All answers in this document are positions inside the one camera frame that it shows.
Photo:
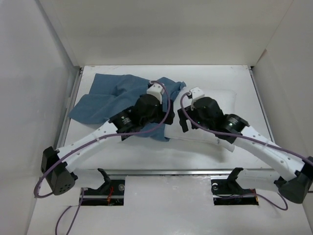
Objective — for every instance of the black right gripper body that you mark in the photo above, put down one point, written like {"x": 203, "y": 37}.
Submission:
{"x": 194, "y": 116}

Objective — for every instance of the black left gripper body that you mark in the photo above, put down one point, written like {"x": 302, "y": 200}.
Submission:
{"x": 158, "y": 116}

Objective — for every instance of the white pillow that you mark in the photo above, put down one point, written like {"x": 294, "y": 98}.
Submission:
{"x": 226, "y": 101}

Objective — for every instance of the blue pillowcase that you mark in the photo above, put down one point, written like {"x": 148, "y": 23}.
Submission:
{"x": 110, "y": 94}

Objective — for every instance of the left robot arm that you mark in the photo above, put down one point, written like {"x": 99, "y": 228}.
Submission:
{"x": 60, "y": 167}

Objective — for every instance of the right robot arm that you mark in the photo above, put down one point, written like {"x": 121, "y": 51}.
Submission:
{"x": 292, "y": 176}

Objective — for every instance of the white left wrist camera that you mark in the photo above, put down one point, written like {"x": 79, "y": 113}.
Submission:
{"x": 155, "y": 90}

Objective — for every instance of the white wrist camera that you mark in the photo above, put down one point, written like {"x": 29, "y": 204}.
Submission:
{"x": 195, "y": 94}
{"x": 155, "y": 90}

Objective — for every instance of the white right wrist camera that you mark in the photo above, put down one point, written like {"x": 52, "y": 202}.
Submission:
{"x": 195, "y": 94}

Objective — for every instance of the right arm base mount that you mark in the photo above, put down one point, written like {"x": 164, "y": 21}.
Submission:
{"x": 229, "y": 193}

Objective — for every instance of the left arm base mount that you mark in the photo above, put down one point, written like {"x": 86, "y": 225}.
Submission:
{"x": 111, "y": 196}

